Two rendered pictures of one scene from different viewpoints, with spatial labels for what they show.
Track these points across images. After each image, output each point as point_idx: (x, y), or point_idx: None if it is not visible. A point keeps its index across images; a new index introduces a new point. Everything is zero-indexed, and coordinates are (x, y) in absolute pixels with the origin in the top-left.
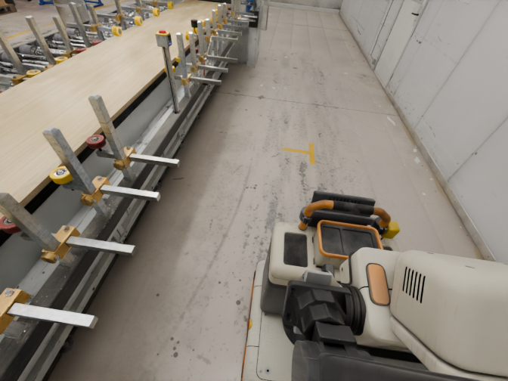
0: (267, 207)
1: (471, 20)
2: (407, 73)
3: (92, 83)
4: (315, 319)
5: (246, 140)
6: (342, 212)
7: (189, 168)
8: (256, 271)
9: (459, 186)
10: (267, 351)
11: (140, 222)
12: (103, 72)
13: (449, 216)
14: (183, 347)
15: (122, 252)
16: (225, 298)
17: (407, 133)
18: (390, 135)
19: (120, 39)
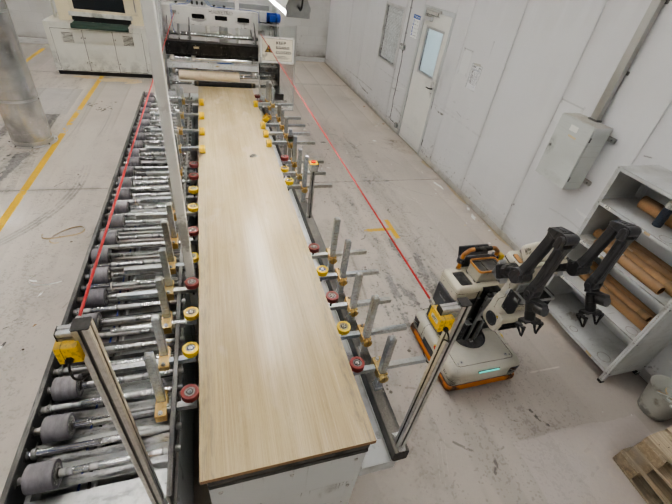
0: (386, 282)
1: (479, 104)
2: (438, 140)
3: (252, 206)
4: (510, 267)
5: (328, 229)
6: (475, 254)
7: None
8: (419, 318)
9: (510, 231)
10: (455, 354)
11: None
12: (246, 195)
13: None
14: (392, 386)
15: (386, 300)
16: (398, 350)
17: (456, 194)
18: (444, 199)
19: (210, 157)
